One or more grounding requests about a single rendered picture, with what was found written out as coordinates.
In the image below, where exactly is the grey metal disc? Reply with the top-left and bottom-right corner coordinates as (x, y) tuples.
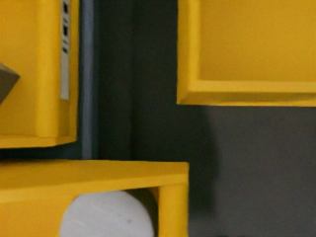
(61, 188), (162, 237)

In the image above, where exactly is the grey rectangular block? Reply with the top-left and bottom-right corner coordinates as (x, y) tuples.
(0, 61), (22, 107)

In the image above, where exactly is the yellow bin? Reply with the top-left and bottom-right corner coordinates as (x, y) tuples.
(0, 0), (81, 148)
(179, 0), (316, 106)
(0, 158), (190, 237)

